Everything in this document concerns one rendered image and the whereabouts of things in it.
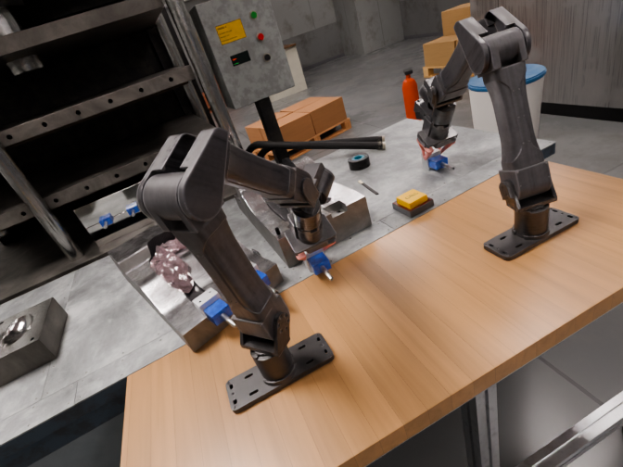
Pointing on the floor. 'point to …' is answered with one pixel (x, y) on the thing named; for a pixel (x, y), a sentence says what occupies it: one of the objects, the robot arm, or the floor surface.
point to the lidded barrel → (482, 120)
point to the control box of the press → (246, 56)
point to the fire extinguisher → (410, 94)
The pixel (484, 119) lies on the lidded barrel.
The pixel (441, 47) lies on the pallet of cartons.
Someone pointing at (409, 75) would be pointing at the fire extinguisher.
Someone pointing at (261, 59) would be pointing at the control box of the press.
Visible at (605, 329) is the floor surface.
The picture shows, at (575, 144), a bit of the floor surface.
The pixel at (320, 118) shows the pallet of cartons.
